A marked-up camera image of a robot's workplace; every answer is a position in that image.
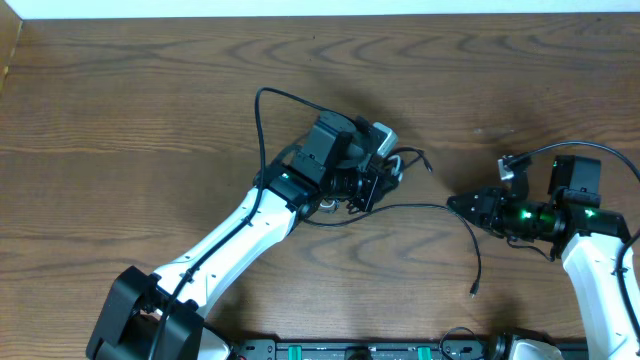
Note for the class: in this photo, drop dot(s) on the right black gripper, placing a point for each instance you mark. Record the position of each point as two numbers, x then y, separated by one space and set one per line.
490 211

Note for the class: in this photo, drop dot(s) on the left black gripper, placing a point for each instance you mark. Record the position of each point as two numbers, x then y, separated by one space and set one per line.
366 193

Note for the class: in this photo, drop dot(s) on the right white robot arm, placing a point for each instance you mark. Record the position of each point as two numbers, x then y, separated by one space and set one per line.
593 245

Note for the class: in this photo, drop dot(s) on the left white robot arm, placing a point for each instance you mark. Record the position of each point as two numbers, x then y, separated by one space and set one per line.
162 315

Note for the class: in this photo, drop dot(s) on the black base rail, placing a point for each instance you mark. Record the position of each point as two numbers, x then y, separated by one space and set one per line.
267 349

